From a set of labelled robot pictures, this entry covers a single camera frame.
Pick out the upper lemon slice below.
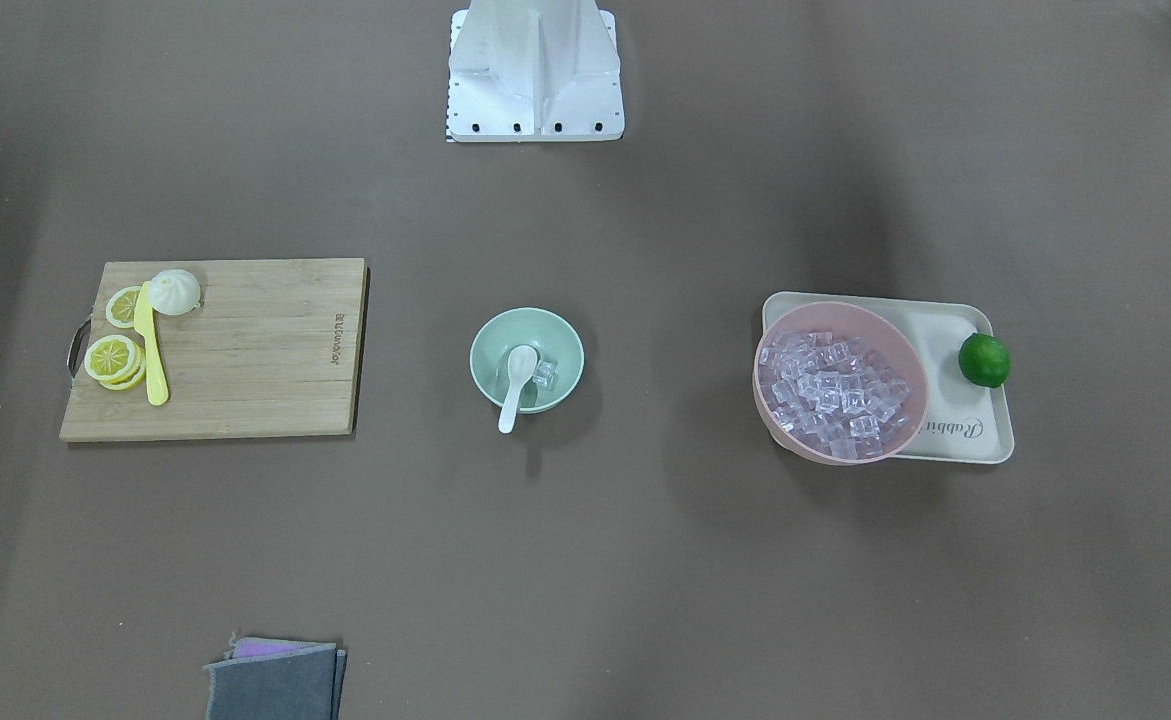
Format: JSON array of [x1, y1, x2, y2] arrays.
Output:
[[105, 284, 142, 329]]

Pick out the yellow plastic knife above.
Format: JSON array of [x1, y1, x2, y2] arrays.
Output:
[[133, 281, 170, 406]]

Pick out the pile of clear ice cubes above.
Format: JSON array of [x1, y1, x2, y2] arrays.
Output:
[[755, 331, 917, 461]]

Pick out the purple cloth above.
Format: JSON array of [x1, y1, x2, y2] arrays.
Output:
[[225, 637, 321, 660]]

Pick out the white ceramic spoon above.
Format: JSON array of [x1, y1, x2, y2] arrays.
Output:
[[498, 345, 539, 434]]

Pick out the lower lemon slice stack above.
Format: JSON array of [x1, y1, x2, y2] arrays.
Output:
[[83, 334, 146, 391]]

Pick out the wooden cutting board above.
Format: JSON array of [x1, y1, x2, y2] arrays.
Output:
[[60, 258, 369, 443]]

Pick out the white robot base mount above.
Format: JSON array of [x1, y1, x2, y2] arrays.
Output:
[[445, 1, 626, 143]]

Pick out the white steamed bun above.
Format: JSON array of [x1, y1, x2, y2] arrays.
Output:
[[148, 268, 203, 316]]

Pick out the pink bowl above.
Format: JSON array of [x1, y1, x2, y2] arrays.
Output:
[[751, 301, 927, 466]]

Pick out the clear ice cube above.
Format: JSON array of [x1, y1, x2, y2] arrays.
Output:
[[530, 359, 557, 391]]

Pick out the green lime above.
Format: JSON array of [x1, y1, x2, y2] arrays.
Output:
[[957, 332, 1011, 389]]

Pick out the cream plastic tray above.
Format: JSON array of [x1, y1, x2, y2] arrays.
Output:
[[760, 292, 1015, 464]]

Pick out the mint green bowl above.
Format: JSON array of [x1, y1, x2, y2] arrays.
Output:
[[470, 307, 586, 414]]

